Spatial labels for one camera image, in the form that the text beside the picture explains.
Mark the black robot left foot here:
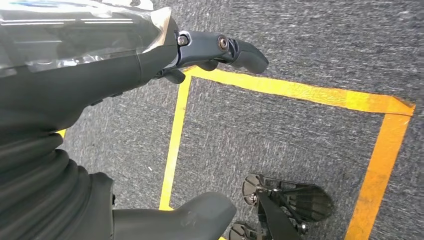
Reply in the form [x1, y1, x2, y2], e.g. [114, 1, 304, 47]
[228, 173, 335, 240]

